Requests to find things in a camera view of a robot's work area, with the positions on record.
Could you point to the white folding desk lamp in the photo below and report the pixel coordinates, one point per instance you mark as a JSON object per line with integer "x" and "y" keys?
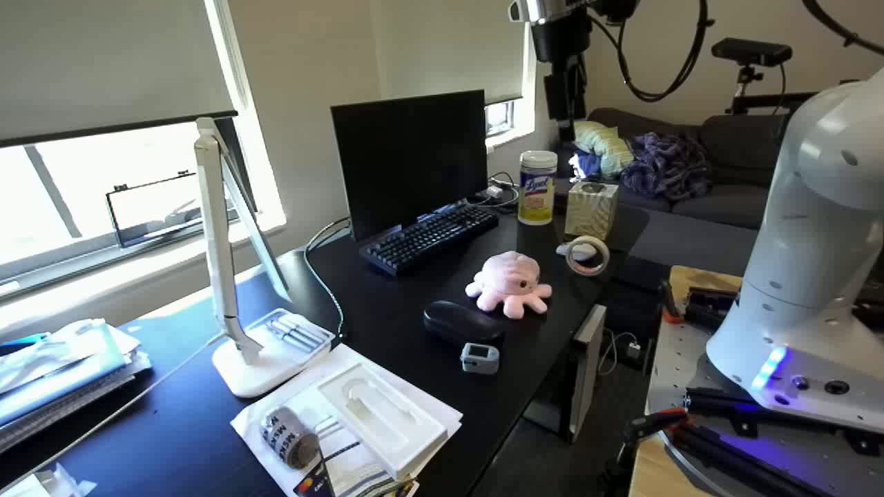
{"x": 277, "y": 347}

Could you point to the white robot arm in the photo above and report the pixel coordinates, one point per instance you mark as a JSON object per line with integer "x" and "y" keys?
{"x": 790, "y": 334}

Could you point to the black keyboard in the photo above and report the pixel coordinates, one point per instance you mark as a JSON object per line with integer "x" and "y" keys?
{"x": 404, "y": 250}

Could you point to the black glasses case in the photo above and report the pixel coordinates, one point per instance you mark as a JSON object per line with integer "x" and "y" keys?
{"x": 458, "y": 325}

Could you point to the pink plush octopus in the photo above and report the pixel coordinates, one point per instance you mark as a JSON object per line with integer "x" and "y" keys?
{"x": 508, "y": 283}

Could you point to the black computer monitor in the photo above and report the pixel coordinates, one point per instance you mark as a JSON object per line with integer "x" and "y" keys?
{"x": 408, "y": 155}

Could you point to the small grey pulse oximeter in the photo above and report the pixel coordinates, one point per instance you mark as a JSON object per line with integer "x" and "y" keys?
{"x": 479, "y": 359}

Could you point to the disinfecting wipes canister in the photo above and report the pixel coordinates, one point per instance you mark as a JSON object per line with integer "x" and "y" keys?
{"x": 536, "y": 187}

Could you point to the white tape roll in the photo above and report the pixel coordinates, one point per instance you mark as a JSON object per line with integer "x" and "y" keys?
{"x": 584, "y": 254}

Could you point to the patterned tissue box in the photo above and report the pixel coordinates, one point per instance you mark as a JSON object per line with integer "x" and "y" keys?
{"x": 592, "y": 207}

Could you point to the white plastic packaging tray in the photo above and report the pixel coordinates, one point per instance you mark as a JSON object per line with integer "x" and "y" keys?
{"x": 393, "y": 427}

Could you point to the light green pillow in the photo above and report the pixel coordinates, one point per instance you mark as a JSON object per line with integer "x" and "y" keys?
{"x": 599, "y": 149}

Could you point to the white computer tower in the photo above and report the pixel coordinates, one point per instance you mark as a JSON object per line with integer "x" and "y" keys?
{"x": 569, "y": 389}

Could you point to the papers under tray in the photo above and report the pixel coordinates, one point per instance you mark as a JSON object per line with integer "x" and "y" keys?
{"x": 352, "y": 468}

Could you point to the purple patterned cloth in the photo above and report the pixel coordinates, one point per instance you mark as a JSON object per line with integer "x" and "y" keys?
{"x": 667, "y": 166}

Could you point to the grey cylindrical roll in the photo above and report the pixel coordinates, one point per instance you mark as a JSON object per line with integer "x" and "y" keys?
{"x": 287, "y": 438}

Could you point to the dark grey sofa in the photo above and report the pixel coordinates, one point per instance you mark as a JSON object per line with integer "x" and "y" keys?
{"x": 734, "y": 152}

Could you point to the stack of papers and envelopes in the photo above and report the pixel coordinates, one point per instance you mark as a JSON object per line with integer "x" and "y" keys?
{"x": 62, "y": 373}

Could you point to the black camera on stand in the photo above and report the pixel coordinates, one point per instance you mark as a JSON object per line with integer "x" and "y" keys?
{"x": 750, "y": 55}

